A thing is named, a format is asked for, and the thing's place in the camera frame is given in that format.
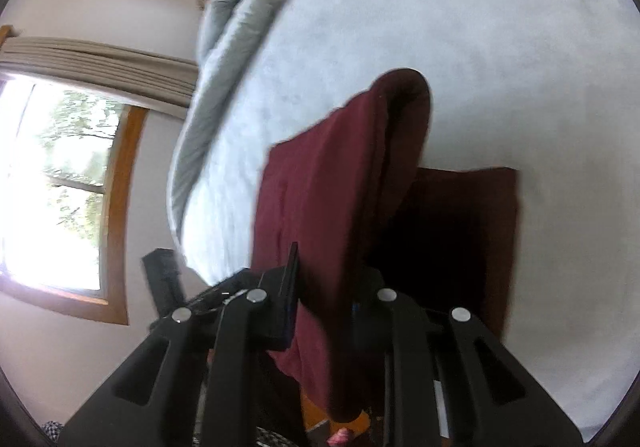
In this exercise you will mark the checkered sleeve forearm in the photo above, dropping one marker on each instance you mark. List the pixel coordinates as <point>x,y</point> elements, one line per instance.
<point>52,429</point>

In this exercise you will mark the maroon pants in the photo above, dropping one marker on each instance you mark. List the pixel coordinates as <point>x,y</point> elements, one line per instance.
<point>350,193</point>

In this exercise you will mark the beige striped curtain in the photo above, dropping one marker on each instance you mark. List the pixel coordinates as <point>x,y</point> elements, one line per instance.
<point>157,82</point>

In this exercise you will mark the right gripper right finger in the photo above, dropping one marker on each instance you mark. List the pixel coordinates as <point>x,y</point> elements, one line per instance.
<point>429,369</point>

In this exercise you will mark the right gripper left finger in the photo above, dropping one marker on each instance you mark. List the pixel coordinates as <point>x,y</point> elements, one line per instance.
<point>192,381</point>

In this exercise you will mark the wooden framed window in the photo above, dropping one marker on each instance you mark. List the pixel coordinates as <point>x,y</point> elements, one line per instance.
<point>67,160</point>

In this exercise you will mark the white bed sheet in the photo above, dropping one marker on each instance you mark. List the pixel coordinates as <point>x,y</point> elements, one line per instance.
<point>548,88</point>

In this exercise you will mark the grey rumpled blanket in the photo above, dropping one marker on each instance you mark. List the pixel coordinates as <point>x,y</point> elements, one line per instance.
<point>230,34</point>

